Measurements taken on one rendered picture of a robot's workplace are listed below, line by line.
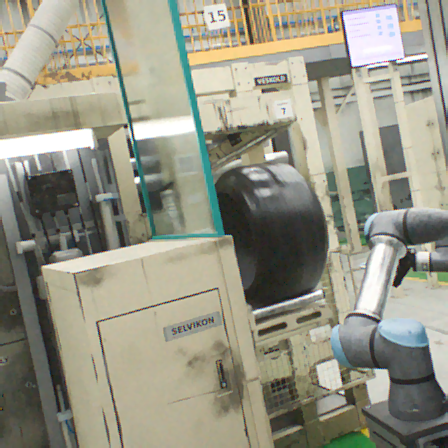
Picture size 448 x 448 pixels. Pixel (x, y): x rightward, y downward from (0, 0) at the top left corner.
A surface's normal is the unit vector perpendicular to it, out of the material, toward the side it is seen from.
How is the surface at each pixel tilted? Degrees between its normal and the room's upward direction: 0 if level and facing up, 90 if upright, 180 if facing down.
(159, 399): 90
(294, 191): 59
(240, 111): 90
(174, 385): 90
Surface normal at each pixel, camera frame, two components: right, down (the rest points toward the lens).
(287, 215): 0.36, -0.26
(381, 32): 0.26, 0.00
